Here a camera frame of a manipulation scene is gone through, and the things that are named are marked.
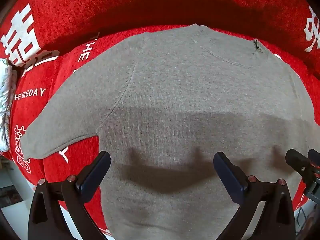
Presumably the red printed blanket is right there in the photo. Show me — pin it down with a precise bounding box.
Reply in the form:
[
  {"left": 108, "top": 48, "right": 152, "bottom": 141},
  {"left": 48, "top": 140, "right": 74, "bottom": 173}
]
[{"left": 0, "top": 0, "right": 320, "bottom": 240}]

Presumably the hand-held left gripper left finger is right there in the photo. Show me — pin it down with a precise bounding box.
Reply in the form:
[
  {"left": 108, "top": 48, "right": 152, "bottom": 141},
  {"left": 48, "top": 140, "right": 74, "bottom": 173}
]
[{"left": 27, "top": 151, "right": 112, "bottom": 240}]

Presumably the light blue printed mat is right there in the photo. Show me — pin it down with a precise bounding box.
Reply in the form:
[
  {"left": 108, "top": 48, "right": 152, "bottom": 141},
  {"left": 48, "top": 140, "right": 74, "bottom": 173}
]
[{"left": 294, "top": 200, "right": 317, "bottom": 238}]

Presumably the white patterned cloth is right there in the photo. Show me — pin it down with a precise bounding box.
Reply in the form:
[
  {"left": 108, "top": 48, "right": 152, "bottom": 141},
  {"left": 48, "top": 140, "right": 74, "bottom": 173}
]
[{"left": 0, "top": 59, "right": 17, "bottom": 153}]

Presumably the grey knit sweater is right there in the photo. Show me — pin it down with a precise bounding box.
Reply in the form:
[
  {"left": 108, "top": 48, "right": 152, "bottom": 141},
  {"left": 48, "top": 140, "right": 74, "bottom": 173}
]
[{"left": 20, "top": 24, "right": 316, "bottom": 240}]

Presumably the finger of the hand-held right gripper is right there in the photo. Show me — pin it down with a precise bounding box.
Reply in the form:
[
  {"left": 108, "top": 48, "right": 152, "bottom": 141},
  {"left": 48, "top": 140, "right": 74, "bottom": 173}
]
[
  {"left": 307, "top": 149, "right": 320, "bottom": 167},
  {"left": 285, "top": 149, "right": 320, "bottom": 202}
]

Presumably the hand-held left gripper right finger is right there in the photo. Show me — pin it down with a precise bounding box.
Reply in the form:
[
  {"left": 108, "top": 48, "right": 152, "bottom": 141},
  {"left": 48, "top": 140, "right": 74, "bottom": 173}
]
[{"left": 213, "top": 151, "right": 297, "bottom": 240}]

